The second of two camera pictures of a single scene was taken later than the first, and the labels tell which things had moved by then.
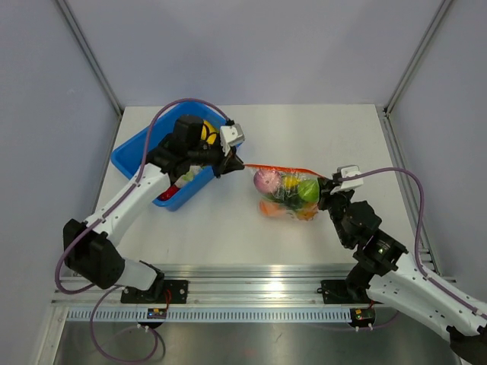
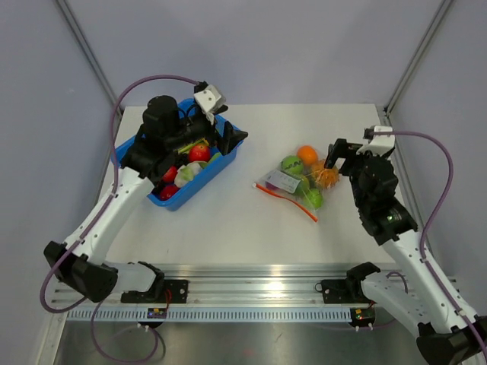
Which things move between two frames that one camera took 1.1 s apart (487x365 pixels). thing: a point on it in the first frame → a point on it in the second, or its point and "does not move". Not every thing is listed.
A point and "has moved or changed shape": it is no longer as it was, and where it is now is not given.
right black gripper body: [336, 203] → [358, 163]
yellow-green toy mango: [291, 182] → [303, 187]
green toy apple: [309, 190] does not move
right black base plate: [338, 292] does not move
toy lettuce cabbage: [188, 177] does not move
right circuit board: [362, 316] does not move
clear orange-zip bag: [286, 192] has moved or changed shape
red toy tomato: [168, 194] does not move
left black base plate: [178, 289] does not move
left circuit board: [157, 313] does not move
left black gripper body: [220, 161] → [195, 128]
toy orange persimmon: [271, 209] → [307, 154]
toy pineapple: [305, 211] → [326, 178]
